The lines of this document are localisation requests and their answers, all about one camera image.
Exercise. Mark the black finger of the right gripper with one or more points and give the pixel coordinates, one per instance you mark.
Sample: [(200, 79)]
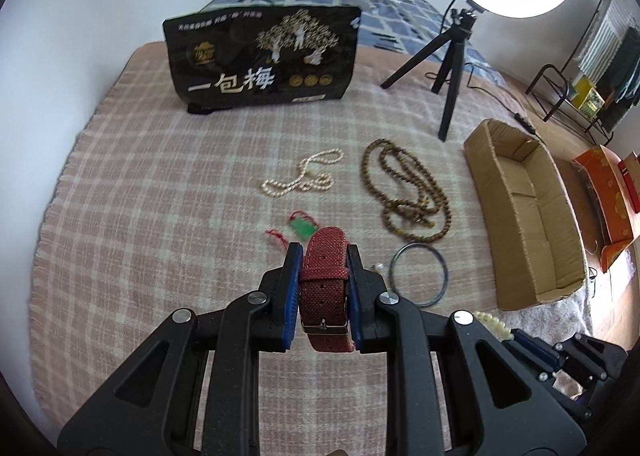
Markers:
[(534, 352)]

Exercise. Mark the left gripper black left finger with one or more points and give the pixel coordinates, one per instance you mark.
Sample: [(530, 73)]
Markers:
[(191, 387)]

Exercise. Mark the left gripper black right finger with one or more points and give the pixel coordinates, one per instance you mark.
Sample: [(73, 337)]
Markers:
[(452, 387)]

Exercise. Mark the brown cardboard box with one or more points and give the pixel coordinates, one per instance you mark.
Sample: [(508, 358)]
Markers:
[(535, 243)]

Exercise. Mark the orange cloth covered table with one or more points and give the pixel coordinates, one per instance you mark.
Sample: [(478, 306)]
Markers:
[(620, 222)]

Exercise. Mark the red and tan boxes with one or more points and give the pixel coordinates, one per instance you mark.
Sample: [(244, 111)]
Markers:
[(630, 170)]

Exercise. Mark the yellow green box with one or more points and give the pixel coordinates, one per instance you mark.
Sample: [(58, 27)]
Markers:
[(586, 97)]

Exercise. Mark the dark hanging clothes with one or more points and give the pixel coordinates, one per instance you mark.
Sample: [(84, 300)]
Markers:
[(619, 85)]

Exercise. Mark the black metal clothes rack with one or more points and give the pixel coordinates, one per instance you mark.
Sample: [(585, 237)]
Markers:
[(553, 89)]

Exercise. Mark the striped hanging cloth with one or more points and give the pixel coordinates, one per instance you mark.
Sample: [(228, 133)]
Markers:
[(604, 37)]

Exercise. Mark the black mini tripod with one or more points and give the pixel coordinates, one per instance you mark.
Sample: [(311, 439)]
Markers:
[(456, 38)]

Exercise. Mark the blue patterned bed sheet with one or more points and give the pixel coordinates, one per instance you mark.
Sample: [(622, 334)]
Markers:
[(403, 26)]

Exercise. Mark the black snack bag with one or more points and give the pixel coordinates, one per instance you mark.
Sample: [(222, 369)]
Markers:
[(234, 57)]

